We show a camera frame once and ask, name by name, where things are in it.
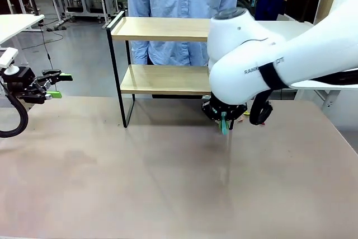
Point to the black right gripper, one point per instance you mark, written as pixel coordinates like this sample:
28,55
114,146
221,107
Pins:
215,111

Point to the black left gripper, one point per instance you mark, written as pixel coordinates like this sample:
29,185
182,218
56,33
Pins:
23,85

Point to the teal chenille duster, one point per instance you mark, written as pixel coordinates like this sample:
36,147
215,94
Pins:
224,127

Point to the person's right forearm blue sleeve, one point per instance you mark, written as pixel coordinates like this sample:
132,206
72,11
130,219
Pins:
140,53

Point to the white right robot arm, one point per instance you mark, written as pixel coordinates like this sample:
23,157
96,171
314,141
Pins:
237,62

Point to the yellow paper scrap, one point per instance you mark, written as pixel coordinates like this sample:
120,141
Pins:
246,113

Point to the black floor power strip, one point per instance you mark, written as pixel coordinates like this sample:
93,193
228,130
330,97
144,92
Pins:
56,28

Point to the white side table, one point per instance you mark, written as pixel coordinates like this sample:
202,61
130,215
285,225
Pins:
16,23

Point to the black partition panel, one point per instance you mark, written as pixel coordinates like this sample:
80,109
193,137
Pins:
303,1

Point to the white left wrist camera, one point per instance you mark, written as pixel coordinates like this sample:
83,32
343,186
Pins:
8,55

